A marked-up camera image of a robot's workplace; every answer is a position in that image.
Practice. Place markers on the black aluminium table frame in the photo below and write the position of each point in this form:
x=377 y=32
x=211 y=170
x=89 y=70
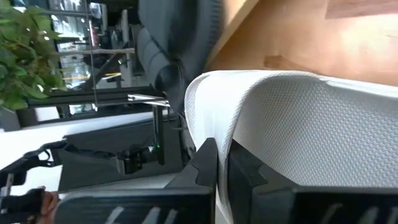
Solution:
x=93 y=96

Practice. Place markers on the grey slide sandal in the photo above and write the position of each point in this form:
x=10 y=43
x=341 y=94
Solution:
x=311 y=124

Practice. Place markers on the black slide sandal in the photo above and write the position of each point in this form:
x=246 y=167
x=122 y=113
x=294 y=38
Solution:
x=180 y=37

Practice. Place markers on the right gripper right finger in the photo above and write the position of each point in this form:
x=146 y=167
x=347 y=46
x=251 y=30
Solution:
x=242 y=174

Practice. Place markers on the large green potted plant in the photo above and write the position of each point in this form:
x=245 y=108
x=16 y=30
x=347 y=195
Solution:
x=21 y=62

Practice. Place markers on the person's hand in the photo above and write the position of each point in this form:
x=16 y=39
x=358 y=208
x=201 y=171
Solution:
x=48 y=202

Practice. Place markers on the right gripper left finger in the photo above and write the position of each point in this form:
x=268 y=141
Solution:
x=199 y=177

